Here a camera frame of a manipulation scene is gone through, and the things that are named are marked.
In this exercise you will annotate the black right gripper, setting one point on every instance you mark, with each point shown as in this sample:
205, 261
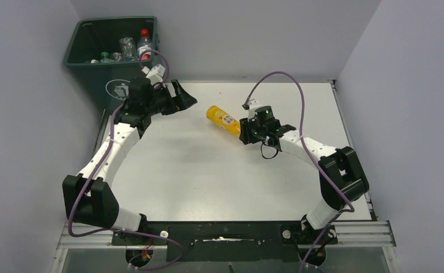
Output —
247, 136

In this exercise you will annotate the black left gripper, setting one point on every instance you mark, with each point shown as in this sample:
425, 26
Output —
181, 102

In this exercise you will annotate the yellow juice bottle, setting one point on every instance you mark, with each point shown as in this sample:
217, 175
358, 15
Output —
224, 120

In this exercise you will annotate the red label bottle red cap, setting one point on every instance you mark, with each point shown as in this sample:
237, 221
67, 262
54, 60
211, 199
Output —
144, 45

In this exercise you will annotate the clear unlabelled bottle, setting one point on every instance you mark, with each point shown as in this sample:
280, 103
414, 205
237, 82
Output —
128, 49

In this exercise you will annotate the blue label crushed bottle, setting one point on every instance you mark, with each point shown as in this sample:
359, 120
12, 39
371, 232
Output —
116, 57

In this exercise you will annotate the green tinted bottle white cap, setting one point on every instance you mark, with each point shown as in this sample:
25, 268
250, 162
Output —
105, 58

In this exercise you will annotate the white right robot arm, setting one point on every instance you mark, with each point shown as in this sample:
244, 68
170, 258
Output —
341, 176

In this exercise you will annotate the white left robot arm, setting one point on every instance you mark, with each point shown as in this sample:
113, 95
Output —
88, 196

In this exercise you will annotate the dark green trash bin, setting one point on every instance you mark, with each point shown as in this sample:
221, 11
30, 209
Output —
107, 83

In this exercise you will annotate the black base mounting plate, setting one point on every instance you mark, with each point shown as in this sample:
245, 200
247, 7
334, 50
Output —
237, 241

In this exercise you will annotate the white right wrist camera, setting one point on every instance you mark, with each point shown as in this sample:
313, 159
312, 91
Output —
251, 106

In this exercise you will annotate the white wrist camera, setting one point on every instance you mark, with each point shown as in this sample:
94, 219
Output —
251, 106
156, 74

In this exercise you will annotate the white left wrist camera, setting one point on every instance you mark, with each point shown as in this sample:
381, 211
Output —
156, 74

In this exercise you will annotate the aluminium frame rail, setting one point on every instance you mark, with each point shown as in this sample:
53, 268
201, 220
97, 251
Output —
363, 234

